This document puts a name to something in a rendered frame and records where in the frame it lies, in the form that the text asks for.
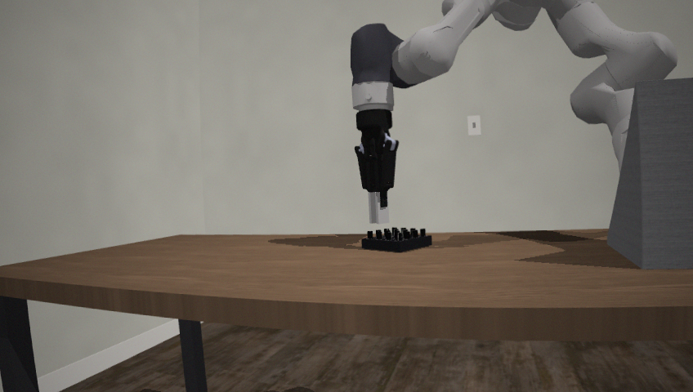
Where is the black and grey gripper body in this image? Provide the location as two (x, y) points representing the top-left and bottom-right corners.
(356, 109), (392, 154)

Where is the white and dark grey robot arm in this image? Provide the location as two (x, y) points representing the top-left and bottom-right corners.
(351, 0), (677, 174)

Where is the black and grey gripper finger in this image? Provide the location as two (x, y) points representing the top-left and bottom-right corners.
(369, 133), (399, 224)
(355, 139), (377, 224)

